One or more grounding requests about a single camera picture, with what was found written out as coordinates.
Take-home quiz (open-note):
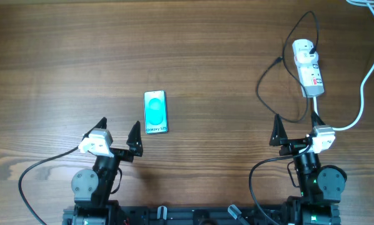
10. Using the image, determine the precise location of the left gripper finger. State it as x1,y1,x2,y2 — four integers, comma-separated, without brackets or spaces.
126,121,143,157
83,117,108,139

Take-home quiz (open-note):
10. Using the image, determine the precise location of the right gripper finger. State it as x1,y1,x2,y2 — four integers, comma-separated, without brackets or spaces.
269,114,288,146
311,111,325,127

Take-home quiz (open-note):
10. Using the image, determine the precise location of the teal screen smartphone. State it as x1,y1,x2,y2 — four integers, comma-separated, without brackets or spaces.
144,90,168,134

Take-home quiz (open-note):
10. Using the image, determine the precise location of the black charging cable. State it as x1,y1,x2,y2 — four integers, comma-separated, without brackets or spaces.
256,11,320,124

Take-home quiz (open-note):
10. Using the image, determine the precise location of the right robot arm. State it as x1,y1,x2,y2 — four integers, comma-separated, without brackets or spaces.
270,112,347,225

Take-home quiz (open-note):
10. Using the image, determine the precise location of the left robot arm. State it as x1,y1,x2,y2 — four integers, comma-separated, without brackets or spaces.
62,117,143,225

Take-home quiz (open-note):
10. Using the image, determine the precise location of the white charger plug adapter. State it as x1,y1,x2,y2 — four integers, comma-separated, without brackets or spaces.
294,51,318,67

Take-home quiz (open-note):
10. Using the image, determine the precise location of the white power strip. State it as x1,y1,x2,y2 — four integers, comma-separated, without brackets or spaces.
292,39,325,98

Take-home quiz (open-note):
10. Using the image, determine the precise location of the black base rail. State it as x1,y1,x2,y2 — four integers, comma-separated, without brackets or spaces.
62,205,341,225

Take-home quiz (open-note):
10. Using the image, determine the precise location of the white power strip cord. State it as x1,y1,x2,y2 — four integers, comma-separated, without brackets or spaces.
313,0,374,132

